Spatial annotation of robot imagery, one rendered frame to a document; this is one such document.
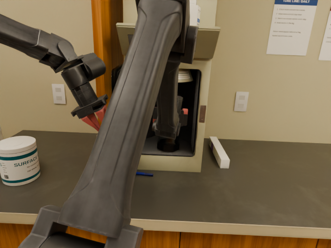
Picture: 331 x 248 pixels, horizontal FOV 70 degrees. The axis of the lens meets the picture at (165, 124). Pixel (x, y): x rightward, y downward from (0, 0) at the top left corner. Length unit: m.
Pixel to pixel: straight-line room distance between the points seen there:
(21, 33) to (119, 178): 0.51
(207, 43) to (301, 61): 0.78
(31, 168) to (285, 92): 1.29
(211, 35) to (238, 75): 0.61
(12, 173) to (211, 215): 0.71
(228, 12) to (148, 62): 1.08
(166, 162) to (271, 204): 0.42
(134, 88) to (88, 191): 0.12
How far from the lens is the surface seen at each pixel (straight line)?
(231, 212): 0.85
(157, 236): 0.87
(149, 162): 1.01
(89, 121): 0.71
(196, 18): 0.81
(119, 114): 0.27
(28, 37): 0.68
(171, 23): 0.34
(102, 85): 0.84
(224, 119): 1.42
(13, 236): 1.02
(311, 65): 1.52
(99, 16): 0.83
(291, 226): 0.87
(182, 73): 0.93
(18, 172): 1.01
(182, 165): 1.01
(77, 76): 0.69
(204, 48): 0.84
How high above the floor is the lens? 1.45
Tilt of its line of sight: 19 degrees down
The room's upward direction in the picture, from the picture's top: 2 degrees clockwise
